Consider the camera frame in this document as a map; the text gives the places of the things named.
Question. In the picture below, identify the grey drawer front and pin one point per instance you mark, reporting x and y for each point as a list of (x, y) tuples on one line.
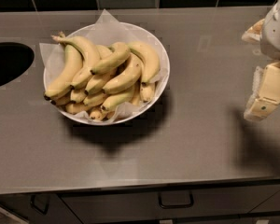
[(107, 208)]

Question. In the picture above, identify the bottom left banana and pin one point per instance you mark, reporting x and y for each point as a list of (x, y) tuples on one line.
[(72, 108)]

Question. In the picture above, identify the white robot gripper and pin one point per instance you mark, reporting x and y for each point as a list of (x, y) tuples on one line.
[(277, 32)]

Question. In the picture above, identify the long banana far left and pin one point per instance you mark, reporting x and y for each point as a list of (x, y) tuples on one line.
[(61, 85)]

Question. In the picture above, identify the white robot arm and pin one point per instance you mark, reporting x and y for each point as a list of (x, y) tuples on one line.
[(265, 97)]

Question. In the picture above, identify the middle lower banana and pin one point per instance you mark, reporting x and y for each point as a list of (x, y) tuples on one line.
[(95, 99)]

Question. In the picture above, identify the white paper liner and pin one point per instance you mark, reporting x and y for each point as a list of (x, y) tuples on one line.
[(105, 28)]

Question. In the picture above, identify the white round bowl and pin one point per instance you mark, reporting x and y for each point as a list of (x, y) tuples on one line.
[(152, 47)]

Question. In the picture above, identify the centre large banana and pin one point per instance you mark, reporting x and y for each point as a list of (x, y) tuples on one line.
[(123, 81)]

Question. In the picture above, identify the small banana right lower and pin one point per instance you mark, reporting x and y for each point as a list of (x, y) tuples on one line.
[(147, 92)]

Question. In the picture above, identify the black handle left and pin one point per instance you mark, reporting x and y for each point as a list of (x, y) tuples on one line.
[(40, 203)]

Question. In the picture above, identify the top centre banana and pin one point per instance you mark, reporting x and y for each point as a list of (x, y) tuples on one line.
[(120, 52)]

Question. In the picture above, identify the dark round sink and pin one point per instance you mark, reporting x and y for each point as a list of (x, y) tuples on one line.
[(15, 59)]

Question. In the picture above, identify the small banana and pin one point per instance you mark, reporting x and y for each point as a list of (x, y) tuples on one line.
[(147, 92), (97, 114)]

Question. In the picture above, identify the black drawer handle centre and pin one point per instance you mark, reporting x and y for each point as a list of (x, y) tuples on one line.
[(175, 199)]

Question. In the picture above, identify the curved banana with stem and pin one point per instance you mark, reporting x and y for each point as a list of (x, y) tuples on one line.
[(90, 55)]

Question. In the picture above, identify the bottom small banana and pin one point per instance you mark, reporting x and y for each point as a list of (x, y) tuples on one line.
[(97, 114)]

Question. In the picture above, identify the short banana left middle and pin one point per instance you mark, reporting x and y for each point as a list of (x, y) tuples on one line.
[(78, 96)]

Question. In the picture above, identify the middle banana under top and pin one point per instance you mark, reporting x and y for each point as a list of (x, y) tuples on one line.
[(96, 82)]

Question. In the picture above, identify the lower centre banana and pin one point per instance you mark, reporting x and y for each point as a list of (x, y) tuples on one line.
[(114, 100)]

